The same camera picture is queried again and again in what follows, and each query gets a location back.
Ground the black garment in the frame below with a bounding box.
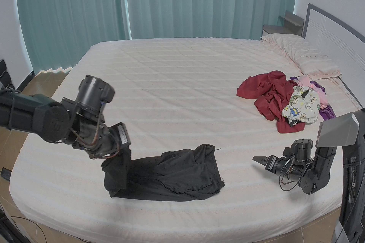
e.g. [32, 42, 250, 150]
[101, 144, 226, 202]

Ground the bed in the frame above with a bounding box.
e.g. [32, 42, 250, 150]
[9, 3, 365, 240]

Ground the dark red garment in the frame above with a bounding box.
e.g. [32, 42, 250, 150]
[237, 70, 305, 134]

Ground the purple garment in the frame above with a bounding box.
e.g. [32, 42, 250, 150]
[289, 76, 337, 120]

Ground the cream pillow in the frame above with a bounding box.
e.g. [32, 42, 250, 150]
[260, 33, 343, 78]

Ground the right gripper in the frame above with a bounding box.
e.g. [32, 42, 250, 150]
[265, 154, 288, 177]

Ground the black cable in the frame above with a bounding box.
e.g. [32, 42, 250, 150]
[279, 175, 300, 192]
[10, 216, 48, 243]

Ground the pink garment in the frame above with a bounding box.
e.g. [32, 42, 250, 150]
[297, 75, 330, 110]

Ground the white printed pyjama top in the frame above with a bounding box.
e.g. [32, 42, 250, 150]
[282, 86, 320, 126]

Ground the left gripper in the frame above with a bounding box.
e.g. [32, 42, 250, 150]
[77, 119, 132, 161]

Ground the grey bedside table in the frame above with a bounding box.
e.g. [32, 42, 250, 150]
[262, 10, 305, 37]

